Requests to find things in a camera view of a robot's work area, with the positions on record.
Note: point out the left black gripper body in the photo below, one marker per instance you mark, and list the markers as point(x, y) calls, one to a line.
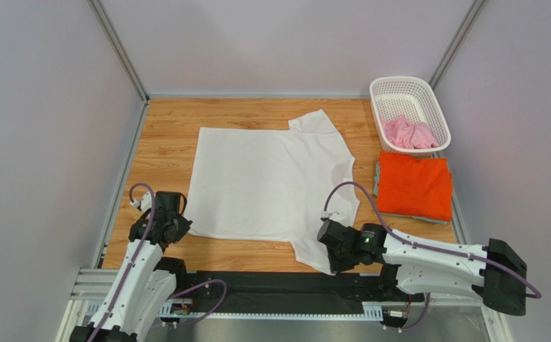
point(182, 226)

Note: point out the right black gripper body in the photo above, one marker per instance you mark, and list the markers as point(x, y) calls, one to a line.
point(331, 241)

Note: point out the white t shirt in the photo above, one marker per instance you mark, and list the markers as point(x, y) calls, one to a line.
point(273, 185)

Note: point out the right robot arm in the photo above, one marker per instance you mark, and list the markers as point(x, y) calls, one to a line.
point(493, 273)

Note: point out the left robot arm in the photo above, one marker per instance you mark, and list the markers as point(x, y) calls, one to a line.
point(147, 277)

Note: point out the folded orange t shirt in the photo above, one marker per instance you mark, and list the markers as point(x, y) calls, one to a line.
point(416, 187)

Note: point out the pink t shirt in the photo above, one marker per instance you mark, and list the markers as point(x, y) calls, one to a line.
point(401, 132)

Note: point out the white plastic laundry basket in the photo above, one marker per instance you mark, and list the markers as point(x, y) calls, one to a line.
point(414, 99)

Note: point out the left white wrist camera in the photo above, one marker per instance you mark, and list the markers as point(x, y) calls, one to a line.
point(144, 204)

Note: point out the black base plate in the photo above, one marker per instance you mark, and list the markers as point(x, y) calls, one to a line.
point(233, 292)

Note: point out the aluminium frame rail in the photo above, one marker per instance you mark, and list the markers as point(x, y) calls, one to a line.
point(182, 308)

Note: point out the left corner aluminium post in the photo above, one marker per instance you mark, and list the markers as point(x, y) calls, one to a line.
point(109, 30)

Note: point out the corner aluminium post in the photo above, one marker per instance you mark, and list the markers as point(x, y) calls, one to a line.
point(469, 20)
point(109, 30)

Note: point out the right corner aluminium post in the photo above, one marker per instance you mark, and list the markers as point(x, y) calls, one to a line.
point(469, 20)

